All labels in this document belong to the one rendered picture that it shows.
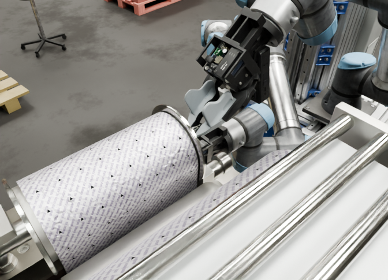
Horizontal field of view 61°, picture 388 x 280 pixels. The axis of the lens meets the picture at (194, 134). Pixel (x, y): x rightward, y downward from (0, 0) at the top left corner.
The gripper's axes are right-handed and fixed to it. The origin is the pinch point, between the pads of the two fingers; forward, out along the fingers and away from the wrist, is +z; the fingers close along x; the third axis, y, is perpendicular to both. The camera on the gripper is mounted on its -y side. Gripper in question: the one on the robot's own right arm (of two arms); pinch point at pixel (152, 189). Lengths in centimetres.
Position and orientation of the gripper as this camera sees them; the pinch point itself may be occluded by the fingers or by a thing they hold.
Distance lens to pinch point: 71.5
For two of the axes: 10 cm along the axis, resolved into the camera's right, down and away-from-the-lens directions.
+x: 6.4, 5.1, -5.7
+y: 0.0, -7.4, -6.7
